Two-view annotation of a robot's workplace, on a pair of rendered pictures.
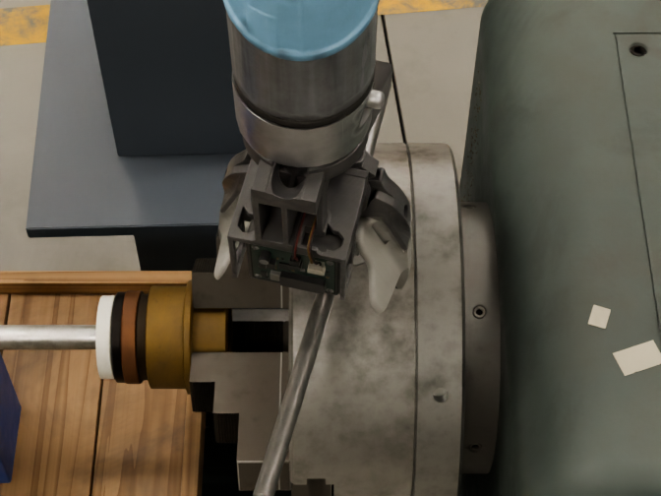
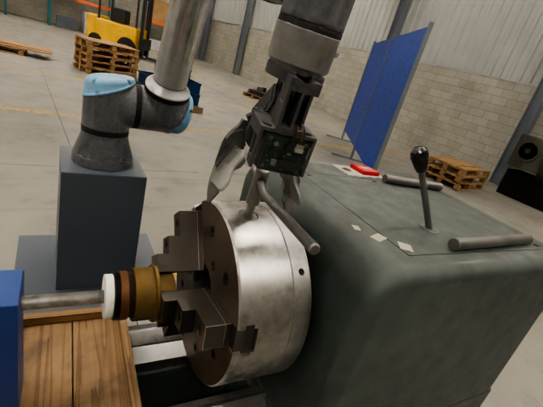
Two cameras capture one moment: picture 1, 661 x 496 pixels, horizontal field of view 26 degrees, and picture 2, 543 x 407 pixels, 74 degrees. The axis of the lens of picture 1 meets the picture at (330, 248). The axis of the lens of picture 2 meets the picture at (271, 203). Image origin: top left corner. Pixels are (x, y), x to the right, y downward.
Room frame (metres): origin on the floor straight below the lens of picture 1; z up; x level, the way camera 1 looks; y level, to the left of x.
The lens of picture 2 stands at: (0.11, 0.25, 1.48)
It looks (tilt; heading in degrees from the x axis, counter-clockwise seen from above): 22 degrees down; 327
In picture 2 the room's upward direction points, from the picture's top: 16 degrees clockwise
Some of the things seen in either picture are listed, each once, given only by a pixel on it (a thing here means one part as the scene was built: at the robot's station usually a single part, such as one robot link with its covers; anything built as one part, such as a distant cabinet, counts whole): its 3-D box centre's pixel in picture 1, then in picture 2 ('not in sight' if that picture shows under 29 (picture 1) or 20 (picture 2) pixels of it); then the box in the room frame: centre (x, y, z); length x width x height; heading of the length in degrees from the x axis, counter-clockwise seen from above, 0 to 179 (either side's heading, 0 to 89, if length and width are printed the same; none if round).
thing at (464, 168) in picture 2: not in sight; (456, 173); (4.76, -7.04, 0.22); 1.25 x 0.86 x 0.44; 99
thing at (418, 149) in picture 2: not in sight; (418, 158); (0.54, -0.30, 1.38); 0.04 x 0.03 x 0.05; 90
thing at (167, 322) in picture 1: (173, 337); (143, 293); (0.60, 0.13, 1.08); 0.09 x 0.09 x 0.09; 0
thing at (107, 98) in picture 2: not in sight; (111, 100); (1.14, 0.15, 1.27); 0.13 x 0.12 x 0.14; 91
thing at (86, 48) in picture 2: not in sight; (107, 58); (10.28, -0.59, 0.36); 1.26 x 0.86 x 0.73; 108
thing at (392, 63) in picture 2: not in sight; (371, 100); (5.51, -4.74, 1.18); 4.12 x 0.80 x 2.35; 148
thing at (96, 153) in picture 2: not in sight; (103, 143); (1.14, 0.15, 1.15); 0.15 x 0.15 x 0.10
